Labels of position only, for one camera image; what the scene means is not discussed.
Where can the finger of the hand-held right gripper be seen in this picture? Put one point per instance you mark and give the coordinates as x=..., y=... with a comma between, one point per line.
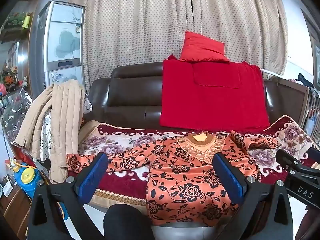
x=315, y=152
x=291, y=161

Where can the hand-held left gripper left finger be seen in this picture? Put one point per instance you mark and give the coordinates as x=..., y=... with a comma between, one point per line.
x=93, y=177

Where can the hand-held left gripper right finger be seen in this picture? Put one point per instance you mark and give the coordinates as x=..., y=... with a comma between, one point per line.
x=228, y=180

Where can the orange floral shirt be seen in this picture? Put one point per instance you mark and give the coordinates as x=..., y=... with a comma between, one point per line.
x=190, y=180

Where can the dark clothes pile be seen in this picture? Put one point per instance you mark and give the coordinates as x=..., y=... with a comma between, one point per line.
x=306, y=80

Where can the floral sofa blanket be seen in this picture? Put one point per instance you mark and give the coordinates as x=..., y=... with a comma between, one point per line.
x=117, y=141

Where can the wooden crib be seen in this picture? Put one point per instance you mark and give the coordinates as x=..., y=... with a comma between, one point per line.
x=306, y=105

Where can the person's black trouser leg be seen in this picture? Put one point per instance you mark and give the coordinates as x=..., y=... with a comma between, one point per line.
x=127, y=222

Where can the blue plastic toy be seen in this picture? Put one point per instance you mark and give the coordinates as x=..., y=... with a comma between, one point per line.
x=26, y=177

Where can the beige quilted coat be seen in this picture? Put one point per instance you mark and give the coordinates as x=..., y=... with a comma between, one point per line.
x=53, y=120

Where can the red blanket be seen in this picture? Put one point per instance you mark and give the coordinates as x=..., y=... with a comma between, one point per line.
x=212, y=97

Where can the brown leather sofa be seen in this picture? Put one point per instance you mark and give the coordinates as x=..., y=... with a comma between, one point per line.
x=132, y=97

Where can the clear plastic sheet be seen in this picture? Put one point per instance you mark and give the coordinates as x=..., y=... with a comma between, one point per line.
x=15, y=112

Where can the orange artificial flowers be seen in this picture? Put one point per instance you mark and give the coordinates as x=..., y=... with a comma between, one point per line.
x=9, y=76

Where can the red pillow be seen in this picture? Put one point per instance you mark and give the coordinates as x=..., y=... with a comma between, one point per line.
x=202, y=47

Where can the standing air conditioner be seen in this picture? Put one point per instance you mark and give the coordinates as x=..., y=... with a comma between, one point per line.
x=65, y=40

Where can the beige dotted curtain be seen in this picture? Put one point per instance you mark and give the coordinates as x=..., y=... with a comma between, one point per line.
x=155, y=22

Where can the green potted plant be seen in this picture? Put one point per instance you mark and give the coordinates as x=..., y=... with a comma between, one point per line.
x=17, y=18

